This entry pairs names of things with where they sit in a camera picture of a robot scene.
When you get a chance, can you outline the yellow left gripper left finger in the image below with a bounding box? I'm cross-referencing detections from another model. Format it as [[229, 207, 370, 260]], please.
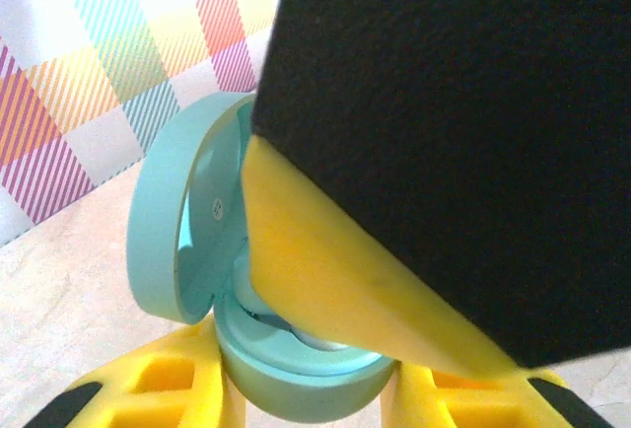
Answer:
[[22, 323, 247, 428]]

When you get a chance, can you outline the light blue earbud charging case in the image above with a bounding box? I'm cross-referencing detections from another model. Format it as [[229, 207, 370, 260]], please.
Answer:
[[125, 92, 395, 422]]

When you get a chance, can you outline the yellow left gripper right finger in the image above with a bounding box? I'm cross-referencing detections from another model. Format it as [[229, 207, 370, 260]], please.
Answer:
[[379, 358, 612, 428]]

